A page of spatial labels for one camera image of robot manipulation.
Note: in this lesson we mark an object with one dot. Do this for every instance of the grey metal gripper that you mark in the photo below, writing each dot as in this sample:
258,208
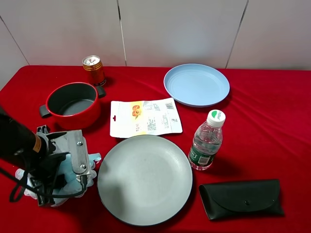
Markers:
54,148

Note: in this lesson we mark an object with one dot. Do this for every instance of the light blue mesh bath sponge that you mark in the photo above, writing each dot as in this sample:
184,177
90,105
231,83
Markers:
72,184

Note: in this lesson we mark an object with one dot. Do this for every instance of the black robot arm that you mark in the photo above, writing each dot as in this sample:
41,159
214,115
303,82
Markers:
20,147

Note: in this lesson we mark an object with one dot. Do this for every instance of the white snack pouch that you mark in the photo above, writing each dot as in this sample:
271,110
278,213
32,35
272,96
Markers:
151,117

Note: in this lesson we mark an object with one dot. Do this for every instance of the gold and red drink can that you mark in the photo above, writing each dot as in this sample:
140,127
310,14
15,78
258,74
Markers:
94,68

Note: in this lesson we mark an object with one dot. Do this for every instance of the grey plate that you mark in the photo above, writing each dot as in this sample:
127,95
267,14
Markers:
144,180

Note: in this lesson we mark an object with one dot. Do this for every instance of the light blue plastic plate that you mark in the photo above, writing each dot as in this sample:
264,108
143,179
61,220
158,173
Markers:
196,85

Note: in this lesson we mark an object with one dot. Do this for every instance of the clear water bottle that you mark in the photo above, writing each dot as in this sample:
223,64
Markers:
207,141

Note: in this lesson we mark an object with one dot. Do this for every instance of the black glasses case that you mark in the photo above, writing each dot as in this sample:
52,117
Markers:
242,198

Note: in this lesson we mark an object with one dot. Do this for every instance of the red pot with black handles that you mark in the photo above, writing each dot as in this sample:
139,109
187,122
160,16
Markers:
74,105

